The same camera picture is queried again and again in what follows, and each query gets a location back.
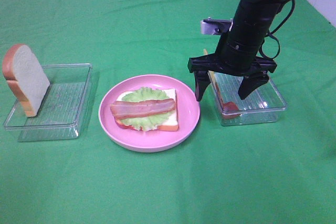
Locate green toy lettuce leaf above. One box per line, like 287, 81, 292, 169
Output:
116, 87, 179, 131

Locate short toy bacon strip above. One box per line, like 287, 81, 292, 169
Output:
215, 83, 240, 120

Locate toy bread slice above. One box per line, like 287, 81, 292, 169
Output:
2, 44, 50, 117
110, 87, 179, 131

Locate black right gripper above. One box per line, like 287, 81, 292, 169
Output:
187, 32, 277, 101

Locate clear right plastic tray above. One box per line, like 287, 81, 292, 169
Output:
209, 72, 287, 126

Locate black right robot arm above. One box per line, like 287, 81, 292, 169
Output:
188, 0, 294, 101

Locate yellow toy cheese slice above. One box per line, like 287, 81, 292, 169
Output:
203, 49, 219, 92

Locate green tablecloth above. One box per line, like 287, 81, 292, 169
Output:
1, 0, 335, 223

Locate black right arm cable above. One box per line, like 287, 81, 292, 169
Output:
259, 0, 296, 59

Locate pink round plate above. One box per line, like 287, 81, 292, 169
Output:
98, 74, 200, 153

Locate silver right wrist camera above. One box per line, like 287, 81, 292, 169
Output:
201, 17, 233, 35

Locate long toy bacon strip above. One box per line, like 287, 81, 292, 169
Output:
110, 98, 176, 120

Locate clear plastic tray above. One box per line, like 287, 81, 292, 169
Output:
4, 63, 92, 142
209, 72, 287, 126

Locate clear left plastic tray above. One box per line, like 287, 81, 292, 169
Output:
4, 63, 92, 142

